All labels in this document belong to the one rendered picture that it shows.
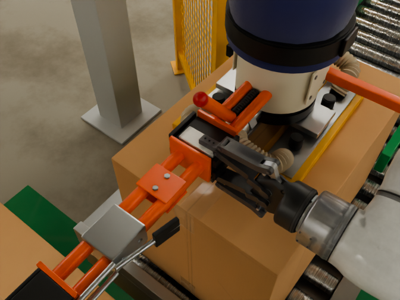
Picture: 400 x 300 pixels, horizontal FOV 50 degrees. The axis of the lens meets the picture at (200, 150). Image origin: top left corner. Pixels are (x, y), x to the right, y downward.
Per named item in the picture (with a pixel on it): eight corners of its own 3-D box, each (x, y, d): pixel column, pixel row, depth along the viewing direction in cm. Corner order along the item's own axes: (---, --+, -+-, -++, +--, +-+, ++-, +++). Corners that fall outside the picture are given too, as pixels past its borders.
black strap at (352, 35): (266, -20, 89) (268, -39, 85) (374, 21, 80) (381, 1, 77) (199, 34, 77) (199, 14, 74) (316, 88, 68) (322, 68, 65)
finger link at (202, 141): (224, 158, 68) (224, 146, 66) (198, 143, 70) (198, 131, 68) (229, 152, 69) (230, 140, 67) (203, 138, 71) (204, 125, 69)
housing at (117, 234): (117, 216, 68) (113, 201, 64) (150, 240, 65) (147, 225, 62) (84, 249, 64) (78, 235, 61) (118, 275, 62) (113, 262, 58)
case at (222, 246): (256, 122, 148) (271, 21, 117) (364, 182, 133) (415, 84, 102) (133, 247, 119) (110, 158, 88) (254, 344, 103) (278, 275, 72)
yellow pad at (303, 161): (324, 80, 103) (329, 63, 99) (363, 97, 99) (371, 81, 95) (246, 172, 86) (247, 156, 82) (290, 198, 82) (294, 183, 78)
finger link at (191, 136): (212, 159, 69) (212, 156, 69) (178, 138, 72) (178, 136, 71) (223, 147, 71) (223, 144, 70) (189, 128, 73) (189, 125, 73)
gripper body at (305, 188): (300, 216, 60) (244, 182, 63) (290, 244, 66) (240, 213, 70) (325, 181, 63) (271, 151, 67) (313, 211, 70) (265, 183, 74)
